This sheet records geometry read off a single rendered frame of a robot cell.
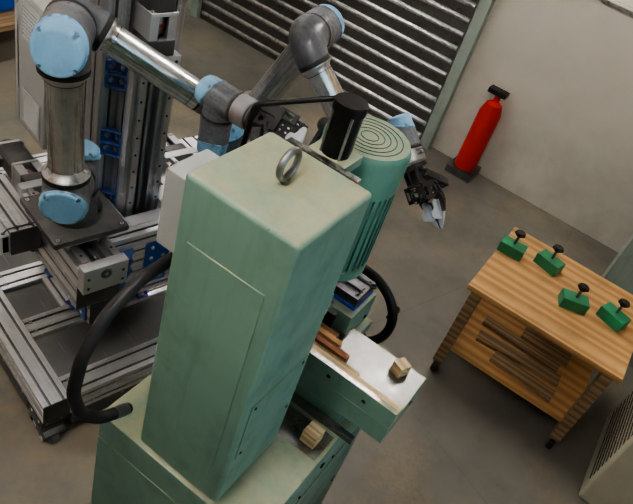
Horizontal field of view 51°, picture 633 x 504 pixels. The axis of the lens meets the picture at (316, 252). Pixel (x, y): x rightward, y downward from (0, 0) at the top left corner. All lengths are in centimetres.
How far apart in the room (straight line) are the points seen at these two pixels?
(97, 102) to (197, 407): 104
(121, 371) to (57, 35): 123
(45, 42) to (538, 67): 324
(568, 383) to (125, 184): 202
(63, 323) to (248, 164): 155
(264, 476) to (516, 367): 167
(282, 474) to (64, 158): 89
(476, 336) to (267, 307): 209
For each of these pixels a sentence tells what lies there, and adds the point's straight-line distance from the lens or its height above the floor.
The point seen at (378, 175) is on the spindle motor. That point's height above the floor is 148.
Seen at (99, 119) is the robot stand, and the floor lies 102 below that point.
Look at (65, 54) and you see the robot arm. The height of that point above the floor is 140.
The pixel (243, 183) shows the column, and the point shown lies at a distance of 104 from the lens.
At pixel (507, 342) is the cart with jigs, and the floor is 18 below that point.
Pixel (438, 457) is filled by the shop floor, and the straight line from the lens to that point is 280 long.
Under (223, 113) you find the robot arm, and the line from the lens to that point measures 159.
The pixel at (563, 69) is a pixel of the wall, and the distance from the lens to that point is 426.
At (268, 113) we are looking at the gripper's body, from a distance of 156.
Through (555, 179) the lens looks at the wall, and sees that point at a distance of 446.
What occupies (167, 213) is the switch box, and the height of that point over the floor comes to 140.
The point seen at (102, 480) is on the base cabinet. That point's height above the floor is 55.
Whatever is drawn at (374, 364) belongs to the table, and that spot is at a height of 90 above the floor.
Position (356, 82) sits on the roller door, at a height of 16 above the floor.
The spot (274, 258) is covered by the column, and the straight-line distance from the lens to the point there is 98.
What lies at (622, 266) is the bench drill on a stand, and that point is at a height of 45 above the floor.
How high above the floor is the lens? 211
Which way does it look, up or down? 39 degrees down
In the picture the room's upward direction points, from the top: 20 degrees clockwise
